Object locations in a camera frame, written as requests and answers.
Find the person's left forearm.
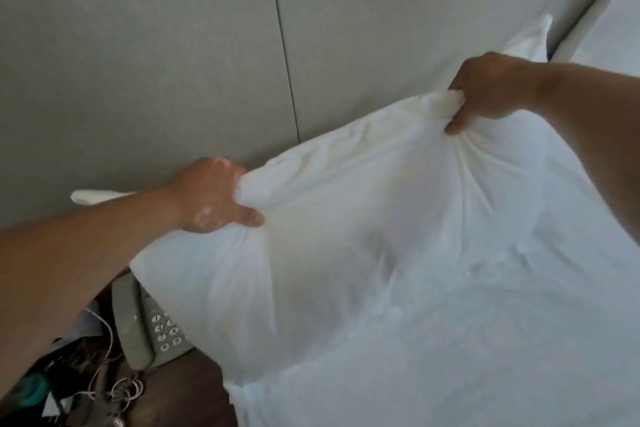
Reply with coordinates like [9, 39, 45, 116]
[0, 186, 188, 427]

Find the white coiled telephone cord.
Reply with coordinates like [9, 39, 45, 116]
[102, 376, 146, 412]

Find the white pillow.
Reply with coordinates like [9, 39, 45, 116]
[492, 14, 555, 63]
[70, 89, 561, 392]
[549, 0, 640, 78]

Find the person's right hand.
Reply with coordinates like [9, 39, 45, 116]
[444, 52, 551, 136]

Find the white bed sheet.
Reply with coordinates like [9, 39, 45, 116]
[222, 129, 640, 427]

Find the person's right forearm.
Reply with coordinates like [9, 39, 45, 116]
[532, 61, 640, 247]

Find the grey desk telephone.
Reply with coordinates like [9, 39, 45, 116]
[111, 273, 197, 370]

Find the dark wooden nightstand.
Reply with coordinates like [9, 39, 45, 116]
[15, 287, 238, 427]

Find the white cable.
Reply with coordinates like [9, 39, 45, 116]
[70, 309, 118, 400]

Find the person's left hand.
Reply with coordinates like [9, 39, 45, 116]
[169, 157, 265, 235]

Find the grey padded headboard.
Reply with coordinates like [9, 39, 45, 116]
[0, 0, 640, 230]

